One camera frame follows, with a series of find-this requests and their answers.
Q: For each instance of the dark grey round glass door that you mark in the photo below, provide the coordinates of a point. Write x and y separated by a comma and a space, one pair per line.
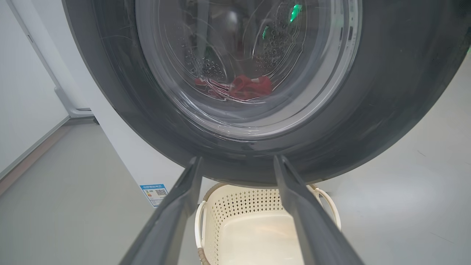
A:
386, 92

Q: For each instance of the cream perforated laundry basket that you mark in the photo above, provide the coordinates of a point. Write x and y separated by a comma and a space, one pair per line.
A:
254, 235

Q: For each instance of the steel perforated drum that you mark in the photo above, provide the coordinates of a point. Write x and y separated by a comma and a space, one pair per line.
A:
213, 44

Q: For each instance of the white washing machine body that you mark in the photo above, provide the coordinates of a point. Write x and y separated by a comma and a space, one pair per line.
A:
140, 162

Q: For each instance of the red basketball jersey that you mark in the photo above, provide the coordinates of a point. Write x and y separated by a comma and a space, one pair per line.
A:
250, 88

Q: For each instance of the blue energy label sticker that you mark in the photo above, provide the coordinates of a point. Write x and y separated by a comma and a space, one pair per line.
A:
154, 194

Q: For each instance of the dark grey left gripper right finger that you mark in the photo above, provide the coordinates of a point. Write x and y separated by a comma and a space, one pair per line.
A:
316, 235

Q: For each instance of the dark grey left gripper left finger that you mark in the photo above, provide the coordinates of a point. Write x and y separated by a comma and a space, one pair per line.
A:
165, 228

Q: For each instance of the white partition stand leg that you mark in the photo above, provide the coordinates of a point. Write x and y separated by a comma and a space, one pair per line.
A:
55, 73

